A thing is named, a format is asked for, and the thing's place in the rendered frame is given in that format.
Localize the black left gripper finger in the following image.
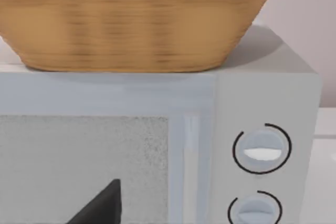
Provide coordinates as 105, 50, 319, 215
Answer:
65, 178, 123, 224

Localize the pale microwave door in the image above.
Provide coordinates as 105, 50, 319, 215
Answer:
0, 73, 218, 224

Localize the pale microwave knob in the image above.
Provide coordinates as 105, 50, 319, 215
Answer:
234, 195, 279, 224
239, 129, 286, 170

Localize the woven wicker basket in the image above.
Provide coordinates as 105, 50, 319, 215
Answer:
0, 0, 283, 73

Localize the pale microwave oven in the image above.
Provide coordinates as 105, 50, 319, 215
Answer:
0, 26, 324, 224

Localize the pale microwave door handle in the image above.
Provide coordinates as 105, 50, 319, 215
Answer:
183, 112, 201, 224

